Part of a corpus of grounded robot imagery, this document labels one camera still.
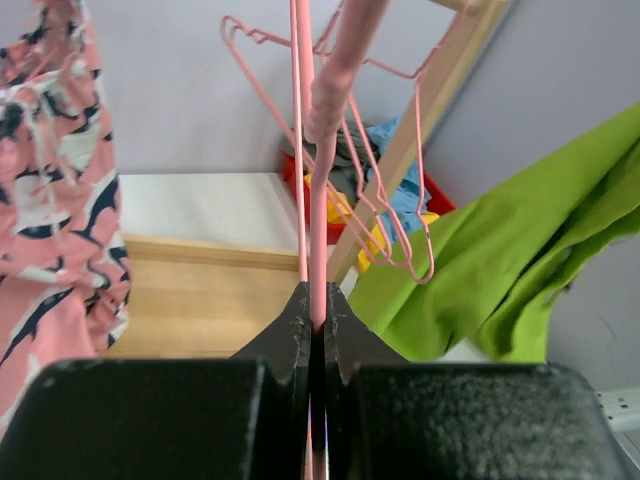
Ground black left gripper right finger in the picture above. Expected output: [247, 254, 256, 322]
[323, 284, 628, 479]

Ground aluminium mounting rail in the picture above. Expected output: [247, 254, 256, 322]
[596, 386, 639, 457]

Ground pink hanger of blue shorts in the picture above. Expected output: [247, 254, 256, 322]
[221, 15, 393, 264]

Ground wooden clothes rack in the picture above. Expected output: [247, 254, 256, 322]
[107, 1, 507, 359]

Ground grey shorts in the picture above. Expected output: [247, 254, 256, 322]
[329, 121, 380, 205]

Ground red plastic tray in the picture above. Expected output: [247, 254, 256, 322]
[280, 150, 456, 245]

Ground pink hanger of green shorts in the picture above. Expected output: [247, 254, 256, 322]
[290, 1, 388, 354]

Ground pink shark print shorts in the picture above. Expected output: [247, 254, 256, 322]
[1, 1, 131, 426]

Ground lime green shorts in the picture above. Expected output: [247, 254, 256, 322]
[349, 106, 639, 362]

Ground pink wire hanger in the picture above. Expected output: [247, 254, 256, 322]
[355, 1, 504, 283]

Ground yellow shorts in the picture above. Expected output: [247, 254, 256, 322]
[303, 173, 440, 273]

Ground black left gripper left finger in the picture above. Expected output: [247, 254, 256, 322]
[1, 283, 311, 479]

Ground pink hanger of grey shorts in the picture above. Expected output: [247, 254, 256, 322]
[221, 1, 413, 268]

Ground light blue shorts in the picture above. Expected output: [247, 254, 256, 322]
[366, 115, 430, 234]

